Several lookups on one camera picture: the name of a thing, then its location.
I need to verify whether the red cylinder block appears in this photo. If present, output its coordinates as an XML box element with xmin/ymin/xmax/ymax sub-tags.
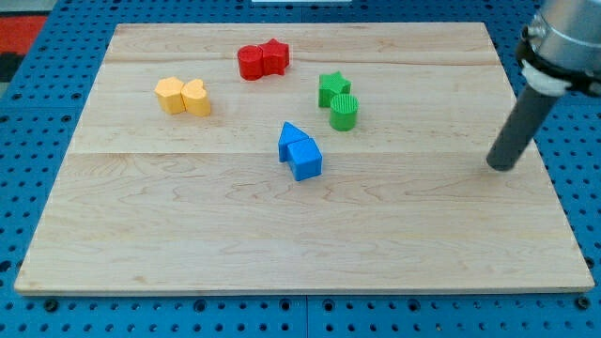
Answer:
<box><xmin>237</xmin><ymin>45</ymin><xmax>263</xmax><ymax>81</ymax></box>

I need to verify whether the blue cube block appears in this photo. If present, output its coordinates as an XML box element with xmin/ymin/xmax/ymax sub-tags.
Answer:
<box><xmin>287</xmin><ymin>138</ymin><xmax>323</xmax><ymax>181</ymax></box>

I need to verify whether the wooden board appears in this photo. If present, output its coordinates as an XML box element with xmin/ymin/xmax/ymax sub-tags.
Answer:
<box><xmin>14</xmin><ymin>23</ymin><xmax>594</xmax><ymax>297</ymax></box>

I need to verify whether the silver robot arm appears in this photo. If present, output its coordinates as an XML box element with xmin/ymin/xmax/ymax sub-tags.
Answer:
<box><xmin>516</xmin><ymin>0</ymin><xmax>600</xmax><ymax>97</ymax></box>

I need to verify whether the yellow hexagon block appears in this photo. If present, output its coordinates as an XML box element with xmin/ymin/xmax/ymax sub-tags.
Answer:
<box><xmin>154</xmin><ymin>77</ymin><xmax>185</xmax><ymax>115</ymax></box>

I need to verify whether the red star block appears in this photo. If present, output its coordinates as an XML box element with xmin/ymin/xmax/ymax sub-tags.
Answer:
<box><xmin>258</xmin><ymin>38</ymin><xmax>290</xmax><ymax>75</ymax></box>

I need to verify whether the blue triangle block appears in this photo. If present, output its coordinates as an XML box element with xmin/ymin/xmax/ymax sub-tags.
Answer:
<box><xmin>278</xmin><ymin>121</ymin><xmax>309</xmax><ymax>162</ymax></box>

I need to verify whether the yellow heart block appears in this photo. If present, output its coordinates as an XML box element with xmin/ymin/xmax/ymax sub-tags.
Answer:
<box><xmin>181</xmin><ymin>79</ymin><xmax>211</xmax><ymax>117</ymax></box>

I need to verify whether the green star block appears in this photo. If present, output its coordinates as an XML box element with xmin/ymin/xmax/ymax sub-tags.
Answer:
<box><xmin>317</xmin><ymin>71</ymin><xmax>351</xmax><ymax>108</ymax></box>

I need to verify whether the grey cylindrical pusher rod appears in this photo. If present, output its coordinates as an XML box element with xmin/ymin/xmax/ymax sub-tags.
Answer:
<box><xmin>485</xmin><ymin>84</ymin><xmax>559</xmax><ymax>172</ymax></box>

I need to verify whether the green cylinder block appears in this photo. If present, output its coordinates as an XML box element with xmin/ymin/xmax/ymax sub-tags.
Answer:
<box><xmin>330</xmin><ymin>94</ymin><xmax>359</xmax><ymax>131</ymax></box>

